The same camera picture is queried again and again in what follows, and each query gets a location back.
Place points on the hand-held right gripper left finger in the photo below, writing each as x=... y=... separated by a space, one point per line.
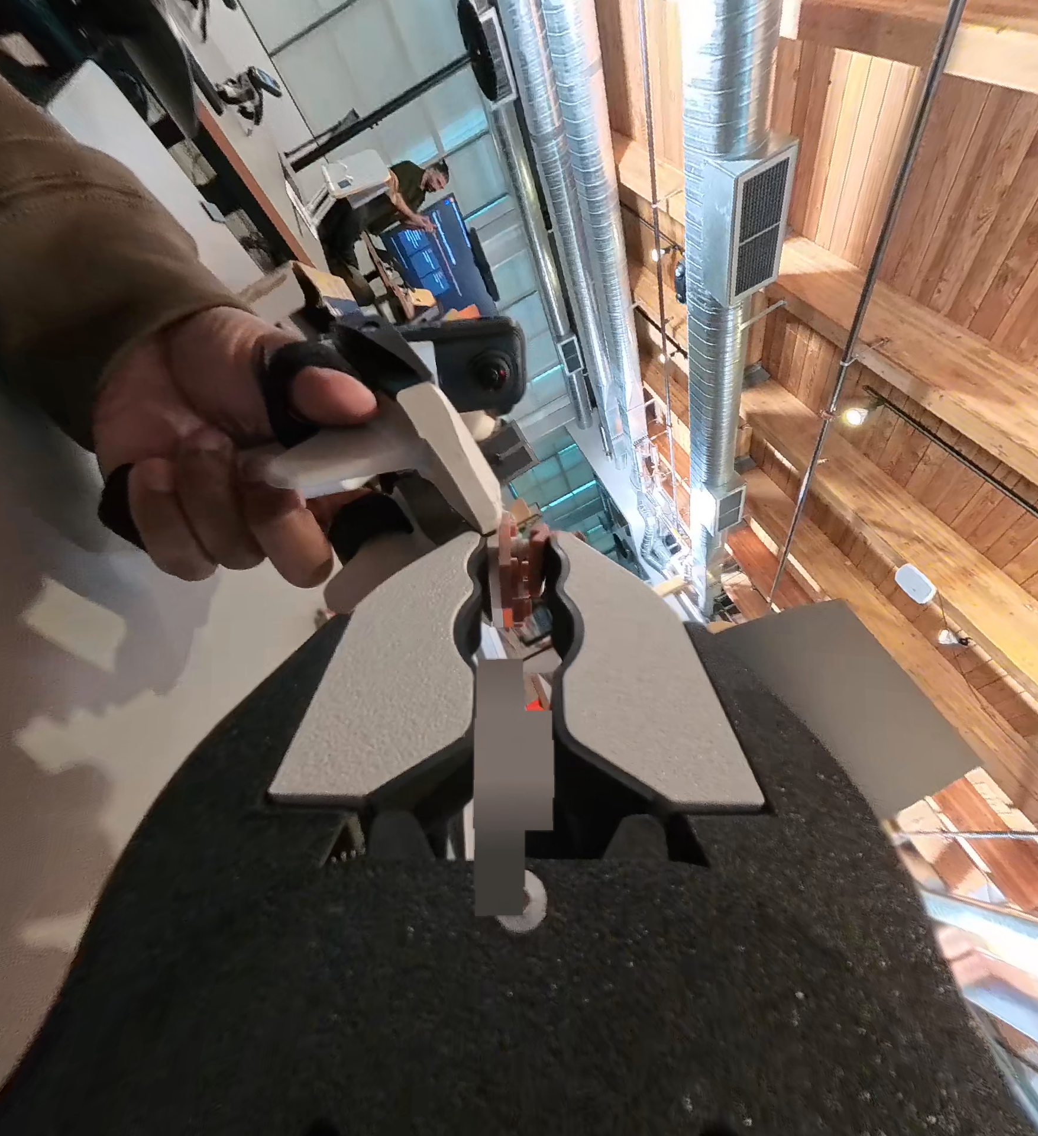
x=377 y=692

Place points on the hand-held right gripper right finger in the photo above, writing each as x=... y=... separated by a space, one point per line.
x=652 y=701

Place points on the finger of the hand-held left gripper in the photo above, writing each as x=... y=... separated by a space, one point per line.
x=452 y=453

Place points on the orange toy brick assembly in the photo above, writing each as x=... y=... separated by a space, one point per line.
x=519 y=577

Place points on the person's left forearm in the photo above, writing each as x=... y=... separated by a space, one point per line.
x=57 y=222

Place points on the grey desk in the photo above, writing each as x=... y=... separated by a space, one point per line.
x=84 y=666

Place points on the person's left hand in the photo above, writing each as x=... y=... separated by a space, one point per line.
x=190 y=417

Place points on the monitor with blue screen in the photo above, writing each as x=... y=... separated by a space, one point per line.
x=434 y=257

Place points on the white box device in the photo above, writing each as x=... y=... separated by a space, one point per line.
x=355 y=173

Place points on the small metal vent grille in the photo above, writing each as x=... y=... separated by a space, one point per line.
x=721 y=508

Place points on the white ceiling sensor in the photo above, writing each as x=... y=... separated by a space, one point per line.
x=916 y=584

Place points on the dark legged robot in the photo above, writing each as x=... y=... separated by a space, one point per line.
x=248 y=93

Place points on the black pole with disc top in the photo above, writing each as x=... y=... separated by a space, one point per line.
x=488 y=53

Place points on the ceiling spot light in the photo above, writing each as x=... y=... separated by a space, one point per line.
x=856 y=415

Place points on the slim metal duct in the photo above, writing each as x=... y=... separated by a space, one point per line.
x=585 y=89
x=519 y=89

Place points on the large metal duct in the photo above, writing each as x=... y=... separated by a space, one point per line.
x=723 y=89

